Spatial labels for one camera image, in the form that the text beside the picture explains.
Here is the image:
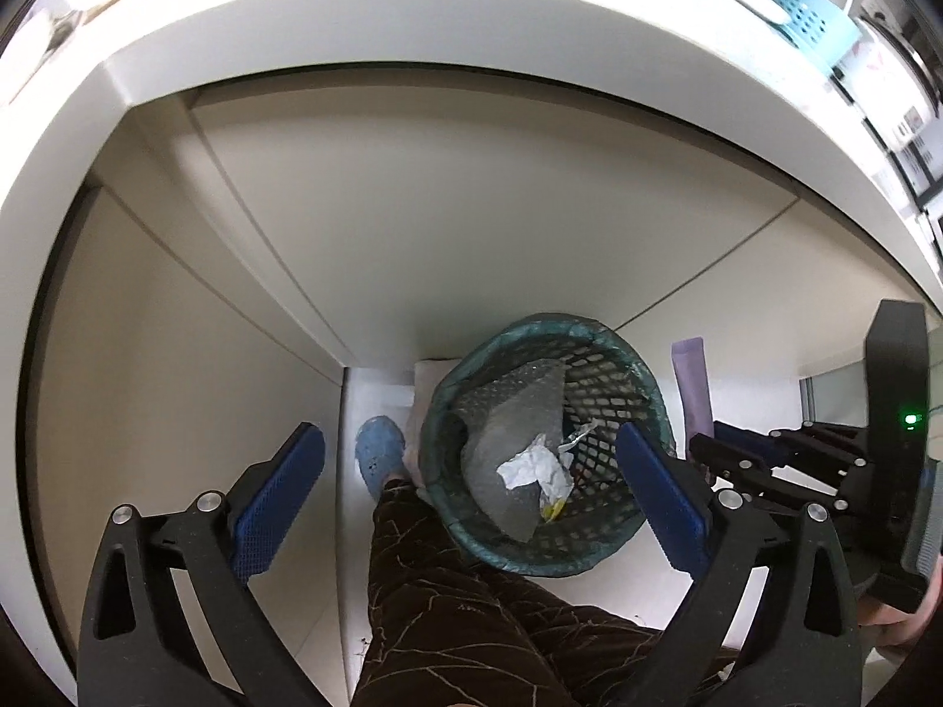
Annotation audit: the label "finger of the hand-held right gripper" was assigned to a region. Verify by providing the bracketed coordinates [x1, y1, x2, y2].
[711, 419, 871, 474]
[688, 433, 857, 526]

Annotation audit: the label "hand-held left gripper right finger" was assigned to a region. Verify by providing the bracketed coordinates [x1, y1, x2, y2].
[615, 421, 863, 707]

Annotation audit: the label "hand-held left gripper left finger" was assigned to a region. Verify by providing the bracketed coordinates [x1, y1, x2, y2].
[77, 421, 355, 707]

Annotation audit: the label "purple packet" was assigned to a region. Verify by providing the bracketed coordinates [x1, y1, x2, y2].
[672, 337, 714, 440]

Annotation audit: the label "yellow torn wrapper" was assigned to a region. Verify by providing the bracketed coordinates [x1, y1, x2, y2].
[540, 419, 601, 521]

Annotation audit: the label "green mesh waste basket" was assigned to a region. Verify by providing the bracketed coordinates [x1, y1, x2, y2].
[421, 315, 677, 580]

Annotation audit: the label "white tissue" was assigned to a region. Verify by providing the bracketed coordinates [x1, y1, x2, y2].
[496, 434, 576, 506]

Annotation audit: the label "clear bubble wrap sheet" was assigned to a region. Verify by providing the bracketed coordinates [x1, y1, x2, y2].
[452, 358, 569, 543]

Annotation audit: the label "person's right hand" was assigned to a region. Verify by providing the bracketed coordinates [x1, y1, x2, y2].
[862, 593, 934, 653]

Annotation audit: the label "blue slipper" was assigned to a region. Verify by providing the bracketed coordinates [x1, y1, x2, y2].
[354, 415, 407, 502]

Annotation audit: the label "person's leg brown pants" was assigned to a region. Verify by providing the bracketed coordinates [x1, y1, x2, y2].
[354, 478, 738, 707]

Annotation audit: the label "white floral rice cooker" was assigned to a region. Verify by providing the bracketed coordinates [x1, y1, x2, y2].
[840, 11, 943, 135]

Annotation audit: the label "blue plastic utensil holder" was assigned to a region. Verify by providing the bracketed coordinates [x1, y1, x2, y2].
[770, 0, 863, 79]

